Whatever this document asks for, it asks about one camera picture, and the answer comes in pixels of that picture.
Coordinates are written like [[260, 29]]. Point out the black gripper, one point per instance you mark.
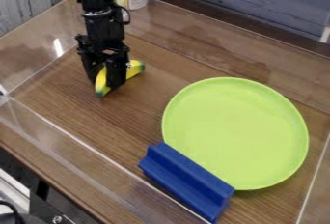
[[101, 45]]

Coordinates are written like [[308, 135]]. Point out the yellow toy banana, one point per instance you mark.
[[133, 69]]

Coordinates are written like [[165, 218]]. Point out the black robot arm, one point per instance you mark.
[[96, 5]]

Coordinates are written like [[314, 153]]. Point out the green round plate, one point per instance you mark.
[[239, 129]]

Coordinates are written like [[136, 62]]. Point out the blue plastic block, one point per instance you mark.
[[200, 191]]

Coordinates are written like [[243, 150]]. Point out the clear acrylic enclosure wall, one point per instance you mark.
[[81, 141]]

